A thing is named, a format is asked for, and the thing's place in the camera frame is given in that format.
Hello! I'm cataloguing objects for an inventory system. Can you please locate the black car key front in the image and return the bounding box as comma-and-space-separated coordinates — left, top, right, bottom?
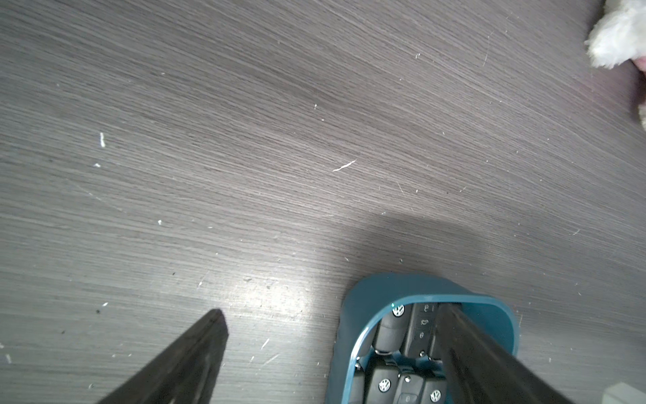
363, 356, 400, 404

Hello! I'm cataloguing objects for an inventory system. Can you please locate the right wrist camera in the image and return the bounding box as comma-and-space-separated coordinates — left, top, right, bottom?
602, 382, 646, 404

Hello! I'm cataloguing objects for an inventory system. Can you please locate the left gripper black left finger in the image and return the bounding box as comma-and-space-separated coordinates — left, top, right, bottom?
100, 309, 229, 404

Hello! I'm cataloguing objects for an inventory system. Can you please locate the dark teal storage box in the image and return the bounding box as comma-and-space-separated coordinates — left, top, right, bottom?
325, 273, 519, 403

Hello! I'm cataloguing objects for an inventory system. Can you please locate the black car key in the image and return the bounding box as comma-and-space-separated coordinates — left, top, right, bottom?
420, 376, 447, 404
393, 373, 424, 404
348, 365, 365, 404
363, 356, 400, 404
400, 303, 438, 359
373, 305, 412, 355

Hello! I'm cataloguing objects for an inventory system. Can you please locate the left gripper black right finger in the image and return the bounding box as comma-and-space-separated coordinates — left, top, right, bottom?
435, 304, 571, 404

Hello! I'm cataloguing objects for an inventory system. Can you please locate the white teddy bear pink shirt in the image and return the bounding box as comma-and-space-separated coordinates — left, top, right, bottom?
584, 0, 646, 130

